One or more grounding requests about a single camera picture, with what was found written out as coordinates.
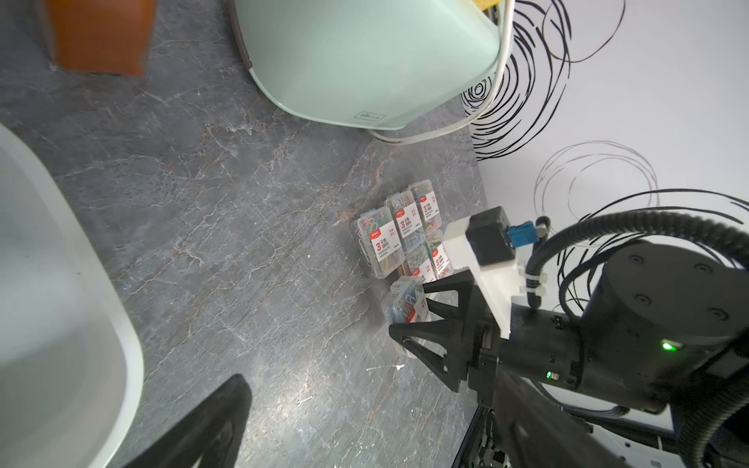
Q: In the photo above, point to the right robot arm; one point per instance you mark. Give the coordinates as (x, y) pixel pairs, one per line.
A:
(619, 338)

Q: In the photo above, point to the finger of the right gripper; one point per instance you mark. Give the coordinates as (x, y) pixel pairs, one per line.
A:
(453, 292)
(438, 345)

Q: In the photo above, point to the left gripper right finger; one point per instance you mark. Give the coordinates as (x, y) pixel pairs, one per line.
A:
(535, 433)

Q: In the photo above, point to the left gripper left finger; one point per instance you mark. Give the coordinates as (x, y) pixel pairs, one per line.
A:
(209, 436)

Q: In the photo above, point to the orange spice bottle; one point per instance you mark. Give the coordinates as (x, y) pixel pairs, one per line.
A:
(98, 36)

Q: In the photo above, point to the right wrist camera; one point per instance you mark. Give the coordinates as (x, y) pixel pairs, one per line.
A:
(486, 244)

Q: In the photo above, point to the white storage box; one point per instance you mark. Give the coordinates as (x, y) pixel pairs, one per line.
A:
(72, 368)

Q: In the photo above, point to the mint green toaster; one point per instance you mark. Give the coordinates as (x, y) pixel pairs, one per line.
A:
(364, 64)

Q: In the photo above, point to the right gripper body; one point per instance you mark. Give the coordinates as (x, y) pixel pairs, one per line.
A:
(485, 344)

